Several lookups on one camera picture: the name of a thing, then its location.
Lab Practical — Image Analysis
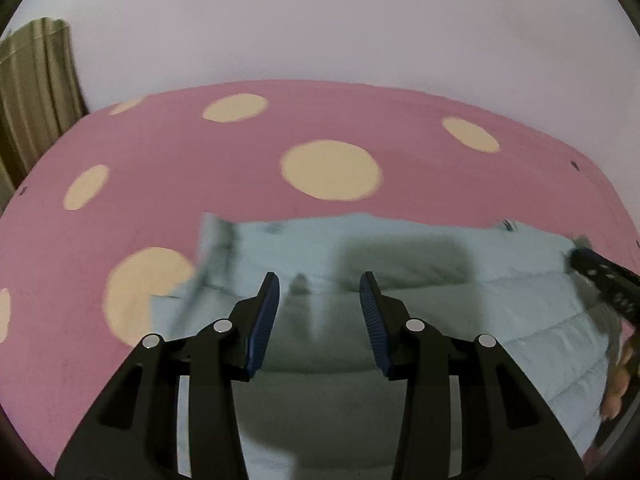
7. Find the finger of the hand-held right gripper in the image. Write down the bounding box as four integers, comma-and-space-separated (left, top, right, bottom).
570, 247, 640, 319

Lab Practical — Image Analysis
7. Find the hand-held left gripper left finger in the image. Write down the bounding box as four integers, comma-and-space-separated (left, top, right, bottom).
54, 271, 281, 480

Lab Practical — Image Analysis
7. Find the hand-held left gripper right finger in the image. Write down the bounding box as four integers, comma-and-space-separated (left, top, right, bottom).
359, 270, 586, 480

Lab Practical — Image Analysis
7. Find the light blue puffer jacket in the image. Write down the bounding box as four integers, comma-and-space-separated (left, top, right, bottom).
150, 211, 640, 480

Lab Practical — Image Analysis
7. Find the person's right hand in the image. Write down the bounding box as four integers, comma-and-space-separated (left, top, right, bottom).
599, 332, 640, 421

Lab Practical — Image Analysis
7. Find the bed with pink dotted sheet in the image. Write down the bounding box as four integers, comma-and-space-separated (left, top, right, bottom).
0, 79, 640, 476

